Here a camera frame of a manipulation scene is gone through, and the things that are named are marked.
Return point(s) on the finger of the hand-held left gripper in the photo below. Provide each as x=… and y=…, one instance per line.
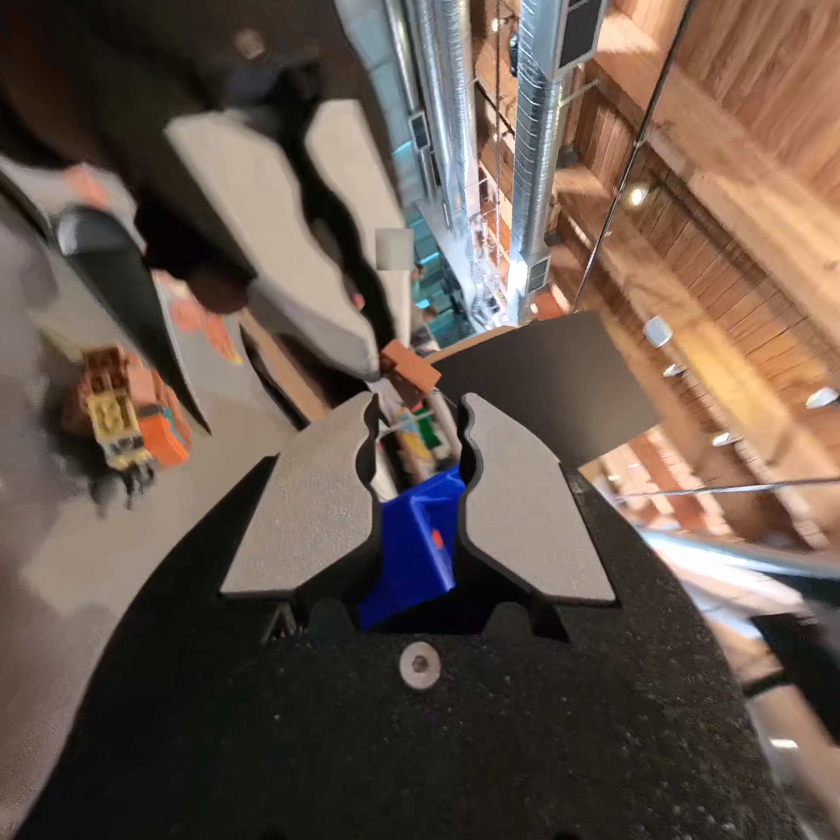
x=276, y=236
x=368, y=197

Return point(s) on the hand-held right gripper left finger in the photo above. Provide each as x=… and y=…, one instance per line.
x=295, y=525

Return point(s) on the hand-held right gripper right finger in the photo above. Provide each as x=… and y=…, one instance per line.
x=538, y=525

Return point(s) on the stack of blue plastic bins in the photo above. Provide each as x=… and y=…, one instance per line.
x=414, y=551

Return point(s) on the small brown toy brick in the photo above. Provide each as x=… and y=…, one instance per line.
x=410, y=370

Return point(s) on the brown toy brick model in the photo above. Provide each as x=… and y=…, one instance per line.
x=131, y=414

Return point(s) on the silver spiral pipes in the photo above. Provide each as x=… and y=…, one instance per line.
x=440, y=92

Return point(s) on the black board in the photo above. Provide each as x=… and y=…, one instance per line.
x=551, y=381

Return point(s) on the green box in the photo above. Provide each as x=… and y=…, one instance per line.
x=418, y=433

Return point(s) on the printed instruction booklet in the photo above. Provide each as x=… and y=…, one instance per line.
x=118, y=289

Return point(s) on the large silver ventilation duct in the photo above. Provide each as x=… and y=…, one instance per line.
x=538, y=145

